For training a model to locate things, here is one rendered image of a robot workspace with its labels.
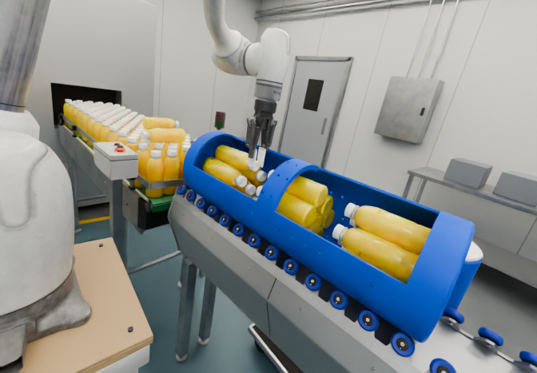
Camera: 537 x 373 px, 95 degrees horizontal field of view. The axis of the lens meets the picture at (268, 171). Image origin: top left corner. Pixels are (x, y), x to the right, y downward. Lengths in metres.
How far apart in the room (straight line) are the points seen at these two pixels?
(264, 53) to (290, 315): 0.76
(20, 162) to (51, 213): 0.07
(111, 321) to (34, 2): 0.54
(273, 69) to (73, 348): 0.75
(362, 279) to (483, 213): 3.41
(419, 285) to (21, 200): 0.63
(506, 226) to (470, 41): 2.20
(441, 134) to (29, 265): 3.90
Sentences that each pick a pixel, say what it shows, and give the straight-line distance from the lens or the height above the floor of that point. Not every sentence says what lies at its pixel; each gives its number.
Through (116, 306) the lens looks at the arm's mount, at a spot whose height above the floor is 1.02.
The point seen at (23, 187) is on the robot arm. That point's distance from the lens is 0.43.
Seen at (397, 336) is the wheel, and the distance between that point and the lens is 0.69.
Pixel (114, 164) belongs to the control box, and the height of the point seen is 1.07.
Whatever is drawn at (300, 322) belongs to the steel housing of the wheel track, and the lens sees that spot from 0.78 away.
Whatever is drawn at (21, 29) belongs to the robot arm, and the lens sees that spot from 0.61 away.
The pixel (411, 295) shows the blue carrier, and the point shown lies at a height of 1.10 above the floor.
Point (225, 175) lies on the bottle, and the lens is 0.89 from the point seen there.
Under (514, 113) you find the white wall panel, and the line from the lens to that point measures 3.87.
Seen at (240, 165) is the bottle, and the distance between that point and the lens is 0.90.
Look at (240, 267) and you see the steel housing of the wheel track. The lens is 0.87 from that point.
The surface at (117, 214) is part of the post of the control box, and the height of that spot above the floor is 0.80.
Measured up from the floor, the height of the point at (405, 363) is 0.93.
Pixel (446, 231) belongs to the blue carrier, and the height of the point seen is 1.22.
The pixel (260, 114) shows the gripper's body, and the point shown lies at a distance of 0.83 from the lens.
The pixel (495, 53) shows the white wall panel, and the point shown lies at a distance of 4.00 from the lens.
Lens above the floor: 1.41
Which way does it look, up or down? 17 degrees down
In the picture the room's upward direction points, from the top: 10 degrees clockwise
